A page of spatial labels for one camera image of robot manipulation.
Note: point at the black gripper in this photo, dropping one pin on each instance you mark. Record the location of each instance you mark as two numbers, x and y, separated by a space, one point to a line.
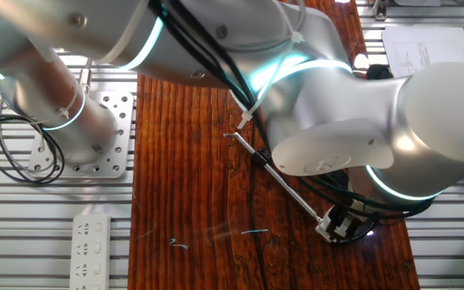
363 209

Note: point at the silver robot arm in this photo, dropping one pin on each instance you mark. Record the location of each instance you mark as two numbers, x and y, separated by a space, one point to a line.
336 100

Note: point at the black metal C-clamp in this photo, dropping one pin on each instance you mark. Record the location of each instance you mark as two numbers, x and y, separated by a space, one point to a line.
264 159

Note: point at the white zip tie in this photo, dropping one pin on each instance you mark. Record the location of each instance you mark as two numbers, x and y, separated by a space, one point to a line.
245 118

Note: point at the brown wooden board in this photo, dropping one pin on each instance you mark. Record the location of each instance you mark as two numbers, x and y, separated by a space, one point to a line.
195 161

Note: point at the printed paper sheets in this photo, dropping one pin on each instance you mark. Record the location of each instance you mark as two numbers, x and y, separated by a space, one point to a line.
417 48

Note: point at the white power strip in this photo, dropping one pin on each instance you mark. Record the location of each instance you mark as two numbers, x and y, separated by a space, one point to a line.
91 249

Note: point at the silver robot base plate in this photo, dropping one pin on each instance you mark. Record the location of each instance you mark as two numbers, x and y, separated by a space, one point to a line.
121 121

